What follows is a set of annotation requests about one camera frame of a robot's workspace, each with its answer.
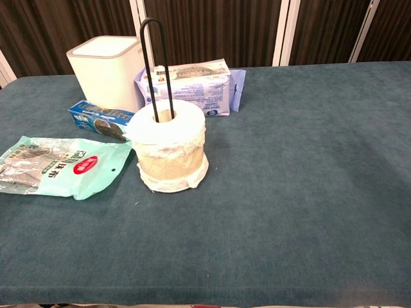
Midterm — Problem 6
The white square trash bin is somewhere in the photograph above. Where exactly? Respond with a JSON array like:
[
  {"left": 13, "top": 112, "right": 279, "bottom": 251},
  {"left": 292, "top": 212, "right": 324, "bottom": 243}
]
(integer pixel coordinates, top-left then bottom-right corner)
[{"left": 66, "top": 35, "right": 146, "bottom": 113}]

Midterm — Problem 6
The white partition frame post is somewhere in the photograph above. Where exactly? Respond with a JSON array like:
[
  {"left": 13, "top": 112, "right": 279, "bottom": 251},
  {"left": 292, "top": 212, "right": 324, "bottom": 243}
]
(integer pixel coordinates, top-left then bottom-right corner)
[
  {"left": 0, "top": 49, "right": 17, "bottom": 89},
  {"left": 272, "top": 0, "right": 302, "bottom": 67},
  {"left": 349, "top": 0, "right": 381, "bottom": 64},
  {"left": 129, "top": 0, "right": 147, "bottom": 62}
]

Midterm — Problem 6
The white toilet paper roll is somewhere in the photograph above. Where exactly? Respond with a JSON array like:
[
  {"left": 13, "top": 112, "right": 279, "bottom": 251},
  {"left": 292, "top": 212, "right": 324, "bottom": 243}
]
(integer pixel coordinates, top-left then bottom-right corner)
[{"left": 126, "top": 98, "right": 210, "bottom": 194}]

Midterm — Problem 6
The black wire paper roll stand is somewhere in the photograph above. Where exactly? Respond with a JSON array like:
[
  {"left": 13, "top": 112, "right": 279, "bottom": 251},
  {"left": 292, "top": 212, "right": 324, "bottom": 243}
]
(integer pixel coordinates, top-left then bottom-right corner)
[{"left": 139, "top": 17, "right": 176, "bottom": 123}]

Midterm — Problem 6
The dark brown curtain panel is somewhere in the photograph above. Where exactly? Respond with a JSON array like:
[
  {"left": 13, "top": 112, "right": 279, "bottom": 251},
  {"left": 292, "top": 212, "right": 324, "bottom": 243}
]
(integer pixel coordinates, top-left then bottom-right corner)
[
  {"left": 143, "top": 0, "right": 283, "bottom": 69},
  {"left": 356, "top": 0, "right": 411, "bottom": 64},
  {"left": 0, "top": 0, "right": 139, "bottom": 80},
  {"left": 288, "top": 0, "right": 373, "bottom": 67}
]

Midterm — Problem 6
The teal snack packet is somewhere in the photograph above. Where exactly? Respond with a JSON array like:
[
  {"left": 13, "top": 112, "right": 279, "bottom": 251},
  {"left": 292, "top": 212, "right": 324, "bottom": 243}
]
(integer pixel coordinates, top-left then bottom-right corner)
[{"left": 0, "top": 135, "right": 133, "bottom": 201}]

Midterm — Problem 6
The blue long cardboard box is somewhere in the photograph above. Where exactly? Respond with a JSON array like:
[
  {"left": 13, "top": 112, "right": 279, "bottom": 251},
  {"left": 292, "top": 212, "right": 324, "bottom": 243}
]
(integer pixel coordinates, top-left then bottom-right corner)
[{"left": 67, "top": 99, "right": 136, "bottom": 142}]

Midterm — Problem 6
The purple wet wipes pack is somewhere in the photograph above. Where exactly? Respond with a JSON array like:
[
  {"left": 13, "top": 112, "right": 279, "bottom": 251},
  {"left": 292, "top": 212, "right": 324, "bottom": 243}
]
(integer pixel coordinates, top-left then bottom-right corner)
[{"left": 134, "top": 58, "right": 247, "bottom": 117}]

